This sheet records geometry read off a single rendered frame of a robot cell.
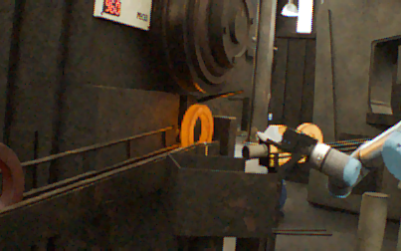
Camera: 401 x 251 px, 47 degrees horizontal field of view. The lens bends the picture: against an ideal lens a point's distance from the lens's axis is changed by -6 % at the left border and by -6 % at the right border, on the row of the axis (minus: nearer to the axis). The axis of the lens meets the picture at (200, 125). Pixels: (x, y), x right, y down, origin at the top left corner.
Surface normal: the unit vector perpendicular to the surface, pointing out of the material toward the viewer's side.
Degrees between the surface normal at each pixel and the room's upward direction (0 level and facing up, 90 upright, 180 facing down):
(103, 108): 90
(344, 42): 90
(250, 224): 90
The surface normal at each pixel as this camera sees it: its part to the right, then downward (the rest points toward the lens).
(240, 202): 0.16, 0.07
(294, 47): -0.43, 0.01
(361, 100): -0.63, -0.01
